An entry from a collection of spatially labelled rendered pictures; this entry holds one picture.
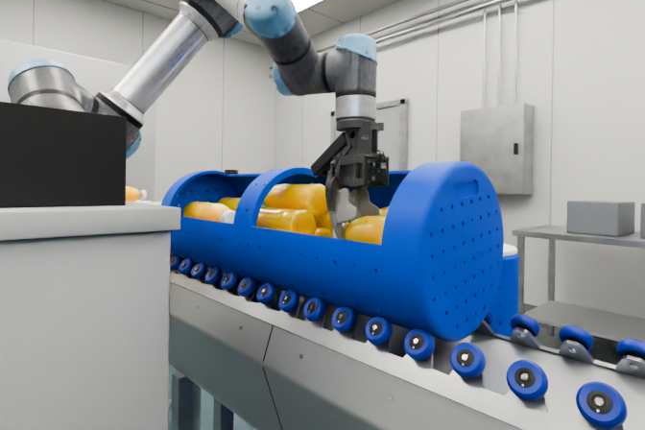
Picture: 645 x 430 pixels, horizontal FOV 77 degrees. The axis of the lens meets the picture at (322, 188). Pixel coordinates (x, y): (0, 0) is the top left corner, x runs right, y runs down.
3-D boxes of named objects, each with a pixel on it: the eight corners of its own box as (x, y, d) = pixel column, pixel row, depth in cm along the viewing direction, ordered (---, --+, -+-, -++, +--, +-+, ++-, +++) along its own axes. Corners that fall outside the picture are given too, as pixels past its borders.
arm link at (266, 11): (179, -100, 87) (304, -17, 61) (208, -53, 96) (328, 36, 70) (137, -64, 87) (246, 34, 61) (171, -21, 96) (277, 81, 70)
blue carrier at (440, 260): (424, 373, 56) (414, 168, 54) (162, 272, 119) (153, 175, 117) (507, 309, 76) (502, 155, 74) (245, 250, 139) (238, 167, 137)
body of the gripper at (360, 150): (362, 189, 68) (363, 117, 68) (326, 188, 75) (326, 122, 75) (390, 189, 74) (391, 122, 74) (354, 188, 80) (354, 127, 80)
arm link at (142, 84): (41, 124, 89) (202, -51, 97) (96, 156, 102) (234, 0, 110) (62, 147, 83) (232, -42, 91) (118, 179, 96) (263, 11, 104)
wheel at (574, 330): (588, 337, 60) (592, 326, 61) (555, 329, 63) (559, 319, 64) (593, 356, 62) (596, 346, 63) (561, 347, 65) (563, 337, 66)
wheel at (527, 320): (535, 324, 65) (537, 315, 67) (506, 318, 69) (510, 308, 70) (540, 342, 67) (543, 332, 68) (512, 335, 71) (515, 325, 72)
